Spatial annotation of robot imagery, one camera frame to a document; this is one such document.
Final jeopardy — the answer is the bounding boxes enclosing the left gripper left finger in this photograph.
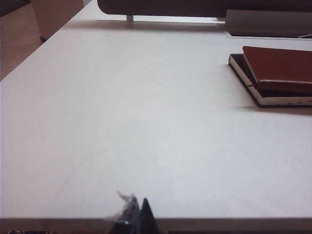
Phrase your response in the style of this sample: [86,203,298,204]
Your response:
[104,191,141,234]

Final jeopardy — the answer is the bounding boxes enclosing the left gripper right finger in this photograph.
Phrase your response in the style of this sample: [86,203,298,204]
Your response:
[139,197,160,234]

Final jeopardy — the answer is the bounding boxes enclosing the red leather book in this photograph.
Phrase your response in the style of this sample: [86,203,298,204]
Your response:
[242,45,312,95]

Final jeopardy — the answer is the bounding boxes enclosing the black hardcover book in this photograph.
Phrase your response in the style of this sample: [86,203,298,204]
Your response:
[228,53,312,109]

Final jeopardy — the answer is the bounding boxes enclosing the grey fabric desk divider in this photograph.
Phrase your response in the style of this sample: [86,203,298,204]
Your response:
[97,0,312,18]

